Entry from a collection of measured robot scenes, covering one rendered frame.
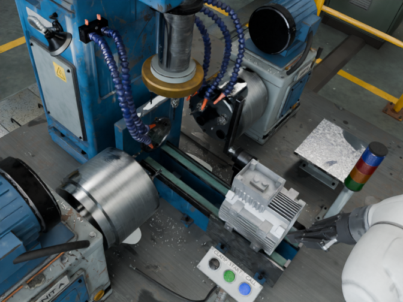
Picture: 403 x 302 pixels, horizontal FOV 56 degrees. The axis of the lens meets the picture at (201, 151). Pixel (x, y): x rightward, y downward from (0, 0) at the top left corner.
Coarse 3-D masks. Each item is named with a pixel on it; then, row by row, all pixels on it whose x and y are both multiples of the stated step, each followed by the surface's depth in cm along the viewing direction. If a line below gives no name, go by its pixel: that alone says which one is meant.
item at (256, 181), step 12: (252, 168) 116; (264, 168) 115; (240, 180) 110; (252, 180) 113; (264, 180) 112; (276, 180) 114; (240, 192) 112; (252, 192) 109; (264, 192) 112; (276, 192) 110; (252, 204) 112; (264, 204) 108
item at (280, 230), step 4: (228, 192) 114; (232, 192) 113; (228, 196) 114; (232, 196) 113; (300, 200) 114; (300, 204) 114; (304, 204) 114; (276, 228) 108; (280, 228) 107; (284, 228) 108; (276, 232) 108; (280, 232) 107; (280, 236) 107
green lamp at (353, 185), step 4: (348, 176) 127; (348, 180) 126; (352, 180) 125; (348, 184) 127; (352, 184) 125; (356, 184) 125; (360, 184) 124; (364, 184) 125; (352, 188) 127; (356, 188) 126; (360, 188) 127
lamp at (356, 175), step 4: (356, 168) 122; (352, 172) 124; (356, 172) 122; (352, 176) 124; (356, 176) 123; (360, 176) 122; (364, 176) 121; (368, 176) 121; (356, 180) 123; (360, 180) 123; (364, 180) 123
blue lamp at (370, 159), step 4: (368, 148) 116; (364, 152) 118; (368, 152) 115; (364, 156) 117; (368, 156) 116; (372, 156) 115; (376, 156) 114; (384, 156) 114; (364, 160) 118; (368, 160) 116; (372, 160) 115; (376, 160) 115; (380, 160) 115; (368, 164) 117; (372, 164) 116; (376, 164) 116
